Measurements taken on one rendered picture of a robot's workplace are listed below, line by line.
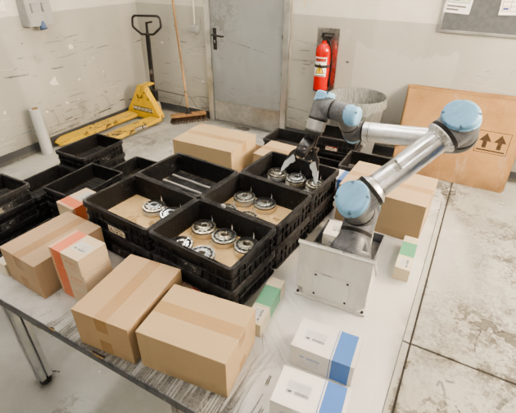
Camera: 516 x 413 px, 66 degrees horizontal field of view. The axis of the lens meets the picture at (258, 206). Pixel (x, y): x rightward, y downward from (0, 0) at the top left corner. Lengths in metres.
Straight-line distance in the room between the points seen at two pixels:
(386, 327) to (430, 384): 0.85
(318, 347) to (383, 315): 0.36
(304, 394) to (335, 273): 0.45
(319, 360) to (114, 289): 0.71
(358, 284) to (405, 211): 0.55
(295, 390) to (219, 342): 0.25
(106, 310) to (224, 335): 0.39
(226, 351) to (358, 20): 3.63
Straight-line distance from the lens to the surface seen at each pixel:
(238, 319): 1.27
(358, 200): 1.31
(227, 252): 1.56
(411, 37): 4.22
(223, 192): 1.83
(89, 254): 1.51
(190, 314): 1.30
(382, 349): 1.47
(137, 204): 1.92
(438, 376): 2.39
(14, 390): 2.45
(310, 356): 1.31
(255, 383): 1.33
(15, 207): 2.87
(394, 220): 1.92
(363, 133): 1.60
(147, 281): 1.43
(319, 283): 1.50
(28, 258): 1.70
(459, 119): 1.40
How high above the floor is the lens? 1.81
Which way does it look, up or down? 32 degrees down
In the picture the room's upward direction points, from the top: 1 degrees clockwise
